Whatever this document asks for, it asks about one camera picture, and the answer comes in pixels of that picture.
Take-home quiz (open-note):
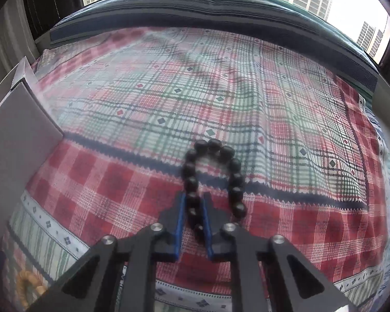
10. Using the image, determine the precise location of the tan wooden bead bracelet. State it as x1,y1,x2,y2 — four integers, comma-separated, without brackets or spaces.
18,270,49,308

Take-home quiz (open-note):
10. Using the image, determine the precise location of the black bead bracelet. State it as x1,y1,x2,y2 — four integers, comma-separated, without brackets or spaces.
181,139,248,243

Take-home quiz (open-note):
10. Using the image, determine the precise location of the dark curtain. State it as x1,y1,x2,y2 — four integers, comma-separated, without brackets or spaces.
21,0,85,38

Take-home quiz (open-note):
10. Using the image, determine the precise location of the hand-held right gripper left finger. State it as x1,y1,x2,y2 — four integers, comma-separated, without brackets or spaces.
26,192,187,312

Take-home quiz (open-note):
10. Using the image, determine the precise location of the plaid bed sheet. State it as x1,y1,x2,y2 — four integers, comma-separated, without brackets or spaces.
0,28,390,312

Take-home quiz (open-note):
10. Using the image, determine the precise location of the light curtain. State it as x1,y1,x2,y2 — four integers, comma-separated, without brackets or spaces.
0,6,40,82

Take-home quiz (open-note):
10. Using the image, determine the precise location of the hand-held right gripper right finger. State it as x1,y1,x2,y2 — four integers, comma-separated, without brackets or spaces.
202,192,360,312

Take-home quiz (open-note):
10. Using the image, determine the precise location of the white cardboard box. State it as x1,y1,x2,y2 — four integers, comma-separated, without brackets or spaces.
0,57,66,257

